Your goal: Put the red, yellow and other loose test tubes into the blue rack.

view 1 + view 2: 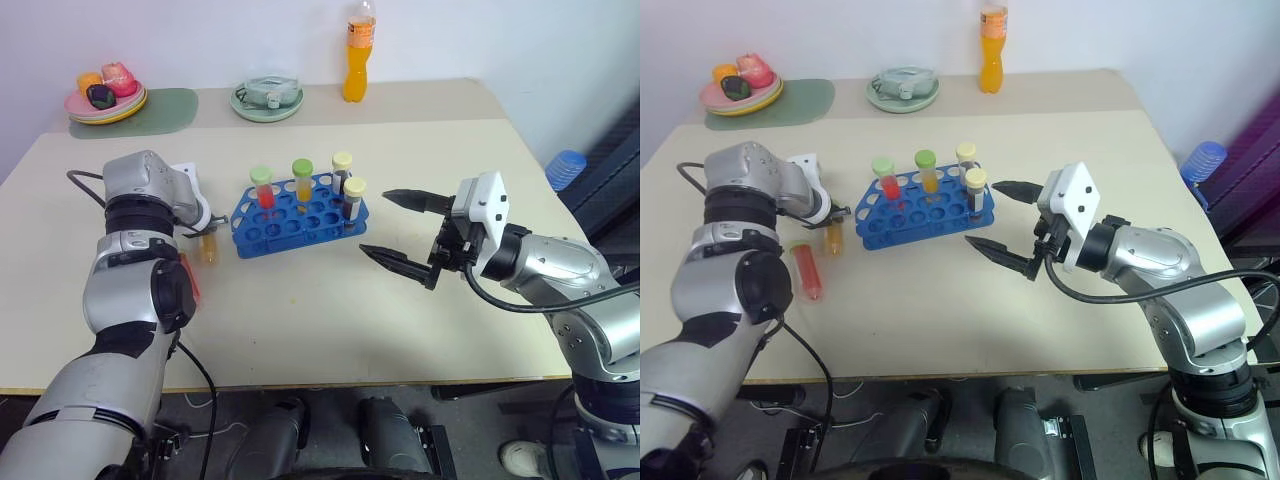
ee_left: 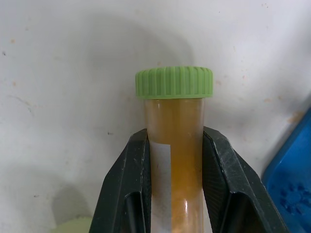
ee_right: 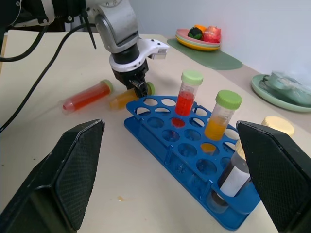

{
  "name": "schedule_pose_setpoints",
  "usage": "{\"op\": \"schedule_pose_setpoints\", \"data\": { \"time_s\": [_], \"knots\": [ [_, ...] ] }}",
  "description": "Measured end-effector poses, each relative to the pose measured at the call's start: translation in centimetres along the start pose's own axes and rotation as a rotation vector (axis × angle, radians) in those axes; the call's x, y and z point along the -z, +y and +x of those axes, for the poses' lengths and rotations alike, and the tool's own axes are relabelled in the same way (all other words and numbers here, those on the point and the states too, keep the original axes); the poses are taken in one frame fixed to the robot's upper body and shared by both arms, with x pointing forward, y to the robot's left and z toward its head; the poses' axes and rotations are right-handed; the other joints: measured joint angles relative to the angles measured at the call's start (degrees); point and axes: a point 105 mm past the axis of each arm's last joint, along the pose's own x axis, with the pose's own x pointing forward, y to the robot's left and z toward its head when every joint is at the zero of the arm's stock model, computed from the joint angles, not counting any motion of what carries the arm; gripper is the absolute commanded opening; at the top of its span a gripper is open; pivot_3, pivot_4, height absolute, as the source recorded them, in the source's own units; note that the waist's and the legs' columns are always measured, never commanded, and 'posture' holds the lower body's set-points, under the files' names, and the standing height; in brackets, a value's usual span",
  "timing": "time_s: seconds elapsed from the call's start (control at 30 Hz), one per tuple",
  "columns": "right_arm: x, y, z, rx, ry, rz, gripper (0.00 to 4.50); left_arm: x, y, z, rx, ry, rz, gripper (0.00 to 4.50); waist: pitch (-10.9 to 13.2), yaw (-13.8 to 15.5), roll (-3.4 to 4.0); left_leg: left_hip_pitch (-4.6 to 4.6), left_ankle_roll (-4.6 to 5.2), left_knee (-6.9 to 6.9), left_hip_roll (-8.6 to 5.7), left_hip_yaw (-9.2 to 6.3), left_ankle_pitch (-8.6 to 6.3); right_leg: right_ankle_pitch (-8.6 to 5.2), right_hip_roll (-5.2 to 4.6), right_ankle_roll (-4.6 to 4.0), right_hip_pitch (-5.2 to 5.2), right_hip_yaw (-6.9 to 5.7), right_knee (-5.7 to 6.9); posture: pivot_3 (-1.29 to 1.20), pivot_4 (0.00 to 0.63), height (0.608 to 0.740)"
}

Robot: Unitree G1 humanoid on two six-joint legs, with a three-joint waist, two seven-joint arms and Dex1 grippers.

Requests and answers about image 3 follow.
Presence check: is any light green stacked plate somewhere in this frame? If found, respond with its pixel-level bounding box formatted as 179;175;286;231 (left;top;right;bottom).
175;34;221;48

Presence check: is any yellow plate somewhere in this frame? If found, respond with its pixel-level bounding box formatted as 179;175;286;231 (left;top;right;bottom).
176;36;221;52

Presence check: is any dark green oval mat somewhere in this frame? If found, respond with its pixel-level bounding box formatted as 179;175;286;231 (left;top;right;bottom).
166;37;243;71

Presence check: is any black and green toy ball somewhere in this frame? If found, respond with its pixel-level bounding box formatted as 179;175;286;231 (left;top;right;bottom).
188;26;204;40

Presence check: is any short black robot cable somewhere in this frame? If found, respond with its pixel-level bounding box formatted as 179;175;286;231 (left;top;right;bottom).
0;24;51;63

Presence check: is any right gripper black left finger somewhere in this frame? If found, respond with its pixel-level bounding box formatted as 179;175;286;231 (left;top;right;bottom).
0;118;105;233

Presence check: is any teal crumpled lump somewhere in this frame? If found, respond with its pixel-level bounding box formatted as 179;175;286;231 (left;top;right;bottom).
258;70;311;106

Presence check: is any dark tube with white label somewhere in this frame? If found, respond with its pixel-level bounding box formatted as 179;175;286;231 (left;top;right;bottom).
209;139;252;215

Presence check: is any red liquid tube green cap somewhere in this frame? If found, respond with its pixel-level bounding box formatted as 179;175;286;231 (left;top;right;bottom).
171;69;204;128
62;79;115;113

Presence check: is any yellow liquid tube green cap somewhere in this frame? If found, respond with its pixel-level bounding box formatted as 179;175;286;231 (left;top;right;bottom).
108;82;156;111
201;89;243;156

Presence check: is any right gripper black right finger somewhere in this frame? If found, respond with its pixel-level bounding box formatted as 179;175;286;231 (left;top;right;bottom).
236;120;311;233

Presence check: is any mint green plate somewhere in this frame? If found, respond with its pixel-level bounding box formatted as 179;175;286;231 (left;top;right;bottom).
250;74;311;113

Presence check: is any pale yellow capped tube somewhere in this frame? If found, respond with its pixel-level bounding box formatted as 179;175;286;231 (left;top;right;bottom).
260;116;295;136

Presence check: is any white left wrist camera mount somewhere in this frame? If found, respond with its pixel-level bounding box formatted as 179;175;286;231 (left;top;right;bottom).
108;38;170;73

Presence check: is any blue test tube rack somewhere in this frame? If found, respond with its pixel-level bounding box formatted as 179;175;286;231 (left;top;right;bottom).
123;95;262;231

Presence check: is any pink plate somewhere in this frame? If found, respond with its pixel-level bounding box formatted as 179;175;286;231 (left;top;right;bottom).
175;28;221;45

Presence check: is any long black robot cable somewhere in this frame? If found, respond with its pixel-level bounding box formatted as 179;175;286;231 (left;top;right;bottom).
0;23;86;133

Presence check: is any red toy fruit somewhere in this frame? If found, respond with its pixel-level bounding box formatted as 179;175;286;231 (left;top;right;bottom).
203;25;222;44

